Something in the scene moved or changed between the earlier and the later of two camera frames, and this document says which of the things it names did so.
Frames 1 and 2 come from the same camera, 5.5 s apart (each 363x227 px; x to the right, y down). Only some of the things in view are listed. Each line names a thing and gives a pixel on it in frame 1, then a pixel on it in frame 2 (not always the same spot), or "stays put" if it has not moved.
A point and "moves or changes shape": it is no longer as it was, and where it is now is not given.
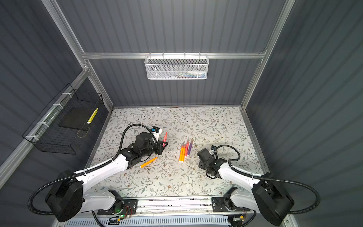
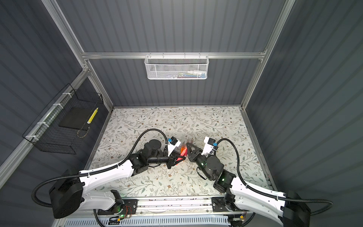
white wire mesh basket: (177, 67) stays put
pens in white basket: (193, 74) stays put
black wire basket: (59, 129) stays put
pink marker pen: (164, 139) moves or changes shape
